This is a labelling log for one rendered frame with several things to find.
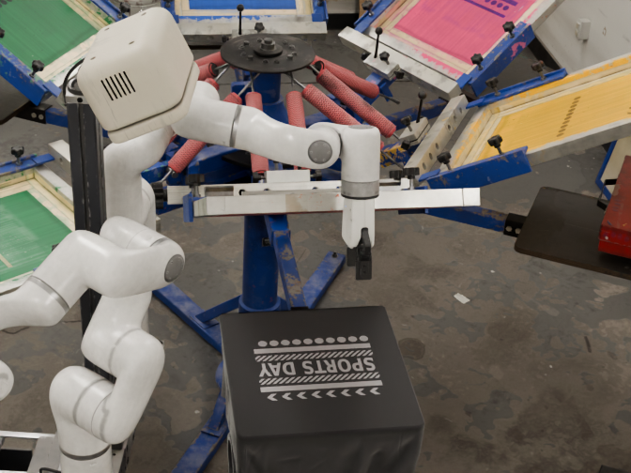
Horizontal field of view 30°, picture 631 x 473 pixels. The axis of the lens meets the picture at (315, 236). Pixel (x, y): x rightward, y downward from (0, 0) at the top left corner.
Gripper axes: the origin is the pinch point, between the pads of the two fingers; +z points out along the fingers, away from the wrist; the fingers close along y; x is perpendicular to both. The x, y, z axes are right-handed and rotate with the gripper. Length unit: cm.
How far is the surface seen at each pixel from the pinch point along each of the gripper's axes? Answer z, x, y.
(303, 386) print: 43, -4, -43
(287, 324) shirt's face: 36, -5, -67
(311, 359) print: 40, -1, -53
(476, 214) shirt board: 22, 62, -121
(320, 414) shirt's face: 46, -2, -33
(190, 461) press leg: 108, -28, -138
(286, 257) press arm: 28, 0, -103
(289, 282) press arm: 32, -1, -91
